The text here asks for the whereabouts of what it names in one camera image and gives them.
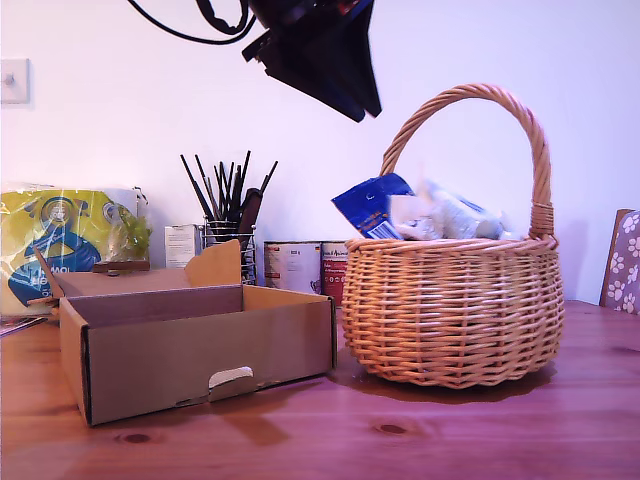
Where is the brown handled knife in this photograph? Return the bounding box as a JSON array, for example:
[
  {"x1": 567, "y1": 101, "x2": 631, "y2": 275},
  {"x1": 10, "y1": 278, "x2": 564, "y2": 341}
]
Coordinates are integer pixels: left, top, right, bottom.
[{"x1": 236, "y1": 186, "x2": 264, "y2": 237}]

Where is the woven wicker basket with handle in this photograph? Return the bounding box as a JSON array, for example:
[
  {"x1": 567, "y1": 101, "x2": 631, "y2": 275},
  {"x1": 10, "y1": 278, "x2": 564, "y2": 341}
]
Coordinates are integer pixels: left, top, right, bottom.
[{"x1": 341, "y1": 82, "x2": 565, "y2": 391}]

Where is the white wall light switch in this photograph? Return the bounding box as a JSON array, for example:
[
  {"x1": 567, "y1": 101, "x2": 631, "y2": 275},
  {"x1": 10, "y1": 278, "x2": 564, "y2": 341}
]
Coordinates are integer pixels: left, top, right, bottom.
[{"x1": 0, "y1": 57, "x2": 31, "y2": 105}]

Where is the yellow blue paper roll pack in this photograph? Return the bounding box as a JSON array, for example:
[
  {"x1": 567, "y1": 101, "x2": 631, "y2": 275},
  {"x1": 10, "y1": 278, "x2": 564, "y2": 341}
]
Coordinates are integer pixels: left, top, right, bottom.
[{"x1": 0, "y1": 183, "x2": 152, "y2": 317}]

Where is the small white printed carton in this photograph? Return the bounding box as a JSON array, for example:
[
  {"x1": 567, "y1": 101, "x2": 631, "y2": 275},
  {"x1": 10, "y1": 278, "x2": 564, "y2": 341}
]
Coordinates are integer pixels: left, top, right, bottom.
[{"x1": 163, "y1": 223, "x2": 202, "y2": 270}]

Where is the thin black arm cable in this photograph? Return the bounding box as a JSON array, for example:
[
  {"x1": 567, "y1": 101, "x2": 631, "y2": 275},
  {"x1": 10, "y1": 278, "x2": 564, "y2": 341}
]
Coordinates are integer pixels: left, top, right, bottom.
[{"x1": 126, "y1": 0, "x2": 244, "y2": 46}]

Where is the white labelled tin can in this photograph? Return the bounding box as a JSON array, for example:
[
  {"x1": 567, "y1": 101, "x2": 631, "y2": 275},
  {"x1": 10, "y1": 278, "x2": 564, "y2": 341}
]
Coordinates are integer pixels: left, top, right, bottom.
[{"x1": 263, "y1": 240, "x2": 322, "y2": 294}]

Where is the brown cardboard box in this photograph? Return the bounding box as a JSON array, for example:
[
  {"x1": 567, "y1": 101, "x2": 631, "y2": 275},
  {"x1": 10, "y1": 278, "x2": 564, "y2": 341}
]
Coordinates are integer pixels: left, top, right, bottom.
[{"x1": 33, "y1": 238, "x2": 337, "y2": 428}]

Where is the white Easter egg bag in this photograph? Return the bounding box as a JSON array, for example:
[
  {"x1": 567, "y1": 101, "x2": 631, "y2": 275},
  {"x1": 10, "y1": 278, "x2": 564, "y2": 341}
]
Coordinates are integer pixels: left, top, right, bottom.
[{"x1": 387, "y1": 178, "x2": 527, "y2": 242}]

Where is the red labelled tin can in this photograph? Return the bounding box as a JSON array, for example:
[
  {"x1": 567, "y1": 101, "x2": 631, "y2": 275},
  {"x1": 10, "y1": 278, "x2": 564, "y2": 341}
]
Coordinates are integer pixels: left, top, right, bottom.
[{"x1": 319, "y1": 240, "x2": 350, "y2": 309}]

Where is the chrome wire utensil holder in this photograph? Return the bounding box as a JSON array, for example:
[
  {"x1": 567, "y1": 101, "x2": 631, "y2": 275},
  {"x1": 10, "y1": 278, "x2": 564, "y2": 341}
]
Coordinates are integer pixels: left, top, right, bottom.
[{"x1": 201, "y1": 215, "x2": 259, "y2": 287}]

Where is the blue Easter egg bag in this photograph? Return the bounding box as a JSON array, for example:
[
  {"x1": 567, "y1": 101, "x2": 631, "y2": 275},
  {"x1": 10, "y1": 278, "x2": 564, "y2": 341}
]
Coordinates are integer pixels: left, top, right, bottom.
[{"x1": 330, "y1": 172, "x2": 419, "y2": 241}]

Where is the paw print chair cushion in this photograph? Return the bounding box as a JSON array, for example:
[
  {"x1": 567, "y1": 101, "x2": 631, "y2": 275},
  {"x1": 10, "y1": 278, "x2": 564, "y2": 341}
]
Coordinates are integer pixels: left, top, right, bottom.
[{"x1": 605, "y1": 209, "x2": 640, "y2": 316}]

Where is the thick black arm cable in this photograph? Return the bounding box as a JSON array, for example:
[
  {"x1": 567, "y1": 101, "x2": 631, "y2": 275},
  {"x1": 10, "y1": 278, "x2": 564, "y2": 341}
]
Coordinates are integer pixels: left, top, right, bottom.
[{"x1": 195, "y1": 0, "x2": 257, "y2": 37}]

